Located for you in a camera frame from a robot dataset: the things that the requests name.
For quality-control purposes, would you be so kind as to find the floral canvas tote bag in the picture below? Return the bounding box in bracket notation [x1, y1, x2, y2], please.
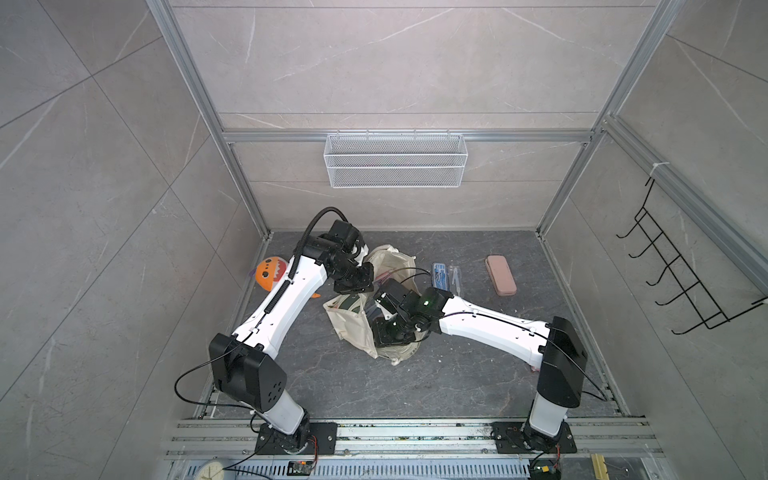
[323, 245, 420, 366]

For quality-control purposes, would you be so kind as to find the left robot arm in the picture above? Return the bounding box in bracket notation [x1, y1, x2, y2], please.
[204, 206, 374, 436]

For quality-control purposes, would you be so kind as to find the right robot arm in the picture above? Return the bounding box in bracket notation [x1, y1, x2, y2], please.
[373, 280, 589, 440]

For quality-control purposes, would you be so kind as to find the orange shark plush toy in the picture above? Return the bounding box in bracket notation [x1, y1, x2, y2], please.
[253, 256, 288, 292]

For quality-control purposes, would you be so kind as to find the pink glasses case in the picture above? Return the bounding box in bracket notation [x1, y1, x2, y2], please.
[485, 255, 518, 296]

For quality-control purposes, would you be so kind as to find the white round clock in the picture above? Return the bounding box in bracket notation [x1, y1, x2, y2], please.
[193, 459, 229, 480]

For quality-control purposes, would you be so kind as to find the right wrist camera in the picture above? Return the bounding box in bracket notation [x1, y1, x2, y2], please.
[374, 278, 414, 314]

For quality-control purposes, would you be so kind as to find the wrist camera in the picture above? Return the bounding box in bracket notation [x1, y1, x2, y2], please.
[374, 278, 414, 314]
[324, 220, 365, 255]

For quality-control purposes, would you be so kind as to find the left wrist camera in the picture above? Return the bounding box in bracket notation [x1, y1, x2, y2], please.
[324, 220, 365, 255]

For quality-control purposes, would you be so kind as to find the white wire mesh basket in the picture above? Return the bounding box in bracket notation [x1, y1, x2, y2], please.
[323, 133, 468, 189]

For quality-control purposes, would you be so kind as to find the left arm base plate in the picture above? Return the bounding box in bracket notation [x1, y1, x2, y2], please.
[256, 421, 338, 455]

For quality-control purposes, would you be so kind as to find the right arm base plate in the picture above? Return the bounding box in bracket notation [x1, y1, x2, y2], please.
[491, 421, 577, 454]

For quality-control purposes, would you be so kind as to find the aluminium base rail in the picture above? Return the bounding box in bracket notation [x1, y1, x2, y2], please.
[161, 417, 664, 458]

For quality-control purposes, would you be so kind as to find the black wire hook rack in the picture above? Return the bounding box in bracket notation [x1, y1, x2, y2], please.
[615, 179, 767, 336]

